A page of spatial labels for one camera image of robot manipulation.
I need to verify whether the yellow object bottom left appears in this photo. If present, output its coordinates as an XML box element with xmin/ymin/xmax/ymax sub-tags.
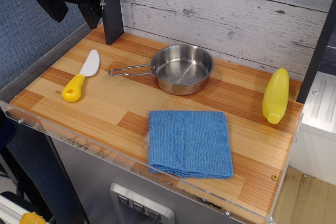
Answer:
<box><xmin>19</xmin><ymin>212</ymin><xmax>47</xmax><ymax>224</ymax></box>

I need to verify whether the blue folded cloth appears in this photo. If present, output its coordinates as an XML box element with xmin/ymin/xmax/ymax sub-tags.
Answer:
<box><xmin>148</xmin><ymin>111</ymin><xmax>234</xmax><ymax>179</ymax></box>

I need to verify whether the white side cabinet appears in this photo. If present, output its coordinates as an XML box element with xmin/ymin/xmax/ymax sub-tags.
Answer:
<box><xmin>289</xmin><ymin>72</ymin><xmax>335</xmax><ymax>185</ymax></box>

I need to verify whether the yellow handled toy knife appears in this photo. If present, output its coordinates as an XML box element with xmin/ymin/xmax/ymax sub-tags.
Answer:
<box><xmin>62</xmin><ymin>49</ymin><xmax>100</xmax><ymax>102</ymax></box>

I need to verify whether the dark right vertical post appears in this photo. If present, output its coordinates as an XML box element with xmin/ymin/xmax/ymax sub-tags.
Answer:
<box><xmin>296</xmin><ymin>0</ymin><xmax>335</xmax><ymax>104</ymax></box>

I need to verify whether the stainless steel pot with handle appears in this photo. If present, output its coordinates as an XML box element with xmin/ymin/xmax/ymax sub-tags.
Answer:
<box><xmin>108</xmin><ymin>44</ymin><xmax>215</xmax><ymax>95</ymax></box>

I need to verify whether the silver button control panel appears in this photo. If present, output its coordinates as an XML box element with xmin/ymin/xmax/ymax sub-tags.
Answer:
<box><xmin>110</xmin><ymin>183</ymin><xmax>175</xmax><ymax>223</ymax></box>

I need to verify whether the dark grey vertical post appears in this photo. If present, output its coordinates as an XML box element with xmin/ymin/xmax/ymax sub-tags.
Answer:
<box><xmin>102</xmin><ymin>0</ymin><xmax>124</xmax><ymax>45</ymax></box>

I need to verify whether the yellow plastic bottle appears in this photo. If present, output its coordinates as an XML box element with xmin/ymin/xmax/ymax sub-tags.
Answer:
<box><xmin>262</xmin><ymin>68</ymin><xmax>289</xmax><ymax>124</ymax></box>

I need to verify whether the clear acrylic front guard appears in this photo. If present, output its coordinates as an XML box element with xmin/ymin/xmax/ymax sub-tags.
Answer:
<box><xmin>1</xmin><ymin>98</ymin><xmax>274</xmax><ymax>223</ymax></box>

